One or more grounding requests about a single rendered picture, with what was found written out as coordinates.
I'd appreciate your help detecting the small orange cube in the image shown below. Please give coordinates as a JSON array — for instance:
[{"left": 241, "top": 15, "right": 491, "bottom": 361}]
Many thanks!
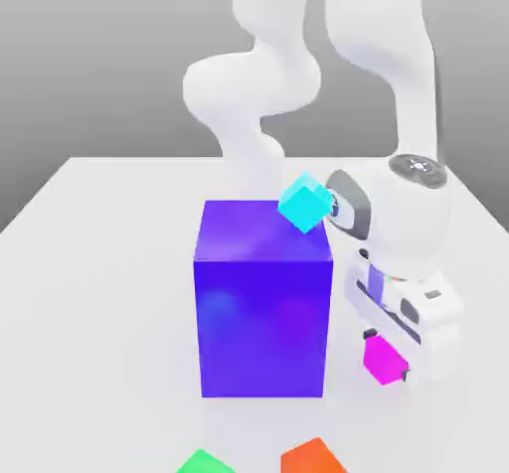
[{"left": 279, "top": 436, "right": 350, "bottom": 473}]

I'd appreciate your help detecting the large purple box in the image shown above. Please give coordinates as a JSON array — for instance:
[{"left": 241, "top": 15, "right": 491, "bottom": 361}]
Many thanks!
[{"left": 193, "top": 199, "right": 334, "bottom": 399}]

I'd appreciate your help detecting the small green cube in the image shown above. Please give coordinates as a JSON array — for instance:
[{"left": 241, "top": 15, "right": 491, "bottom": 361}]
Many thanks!
[{"left": 175, "top": 448, "right": 237, "bottom": 473}]

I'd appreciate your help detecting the small cyan cube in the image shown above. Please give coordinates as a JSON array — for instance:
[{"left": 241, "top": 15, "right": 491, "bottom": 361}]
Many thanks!
[{"left": 276, "top": 171, "right": 334, "bottom": 236}]

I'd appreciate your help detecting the small magenta cube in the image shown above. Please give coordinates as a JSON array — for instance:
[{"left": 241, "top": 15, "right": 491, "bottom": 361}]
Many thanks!
[{"left": 362, "top": 334, "right": 410, "bottom": 387}]

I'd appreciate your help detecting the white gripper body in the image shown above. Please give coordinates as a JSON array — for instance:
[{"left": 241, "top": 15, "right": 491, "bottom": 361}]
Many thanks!
[{"left": 343, "top": 262, "right": 424, "bottom": 367}]

